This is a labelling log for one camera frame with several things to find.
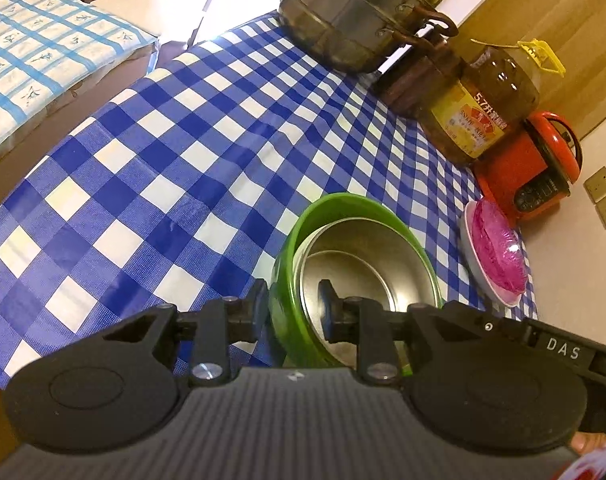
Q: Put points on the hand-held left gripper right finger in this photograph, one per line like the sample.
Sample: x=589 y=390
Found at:
x=328 y=310

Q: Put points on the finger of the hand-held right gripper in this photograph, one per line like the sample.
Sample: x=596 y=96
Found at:
x=488 y=327

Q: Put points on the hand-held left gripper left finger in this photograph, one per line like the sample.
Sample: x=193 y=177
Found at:
x=258 y=310

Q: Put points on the green bowl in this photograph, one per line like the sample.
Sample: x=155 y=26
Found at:
x=288 y=270

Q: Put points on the pink glass bowl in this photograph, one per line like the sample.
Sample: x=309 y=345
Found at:
x=483 y=230
x=510 y=260

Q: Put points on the steel bowl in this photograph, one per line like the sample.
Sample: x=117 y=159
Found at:
x=383 y=245

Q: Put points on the white plate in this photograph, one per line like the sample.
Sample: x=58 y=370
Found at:
x=498 y=296

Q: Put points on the red white printed cloth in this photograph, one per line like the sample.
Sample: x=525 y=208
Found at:
x=598 y=467

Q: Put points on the orange rice cooker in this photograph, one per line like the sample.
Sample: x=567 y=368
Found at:
x=523 y=170

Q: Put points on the blue checked tablecloth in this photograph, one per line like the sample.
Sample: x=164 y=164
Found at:
x=158 y=160

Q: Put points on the cooking oil bottle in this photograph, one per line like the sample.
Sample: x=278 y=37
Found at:
x=483 y=95

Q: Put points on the steel steamer pot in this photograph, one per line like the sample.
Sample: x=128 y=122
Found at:
x=343 y=25

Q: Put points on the white table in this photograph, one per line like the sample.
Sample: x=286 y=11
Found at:
x=148 y=10

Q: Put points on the bed with blue quilt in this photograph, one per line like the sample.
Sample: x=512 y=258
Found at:
x=43 y=50

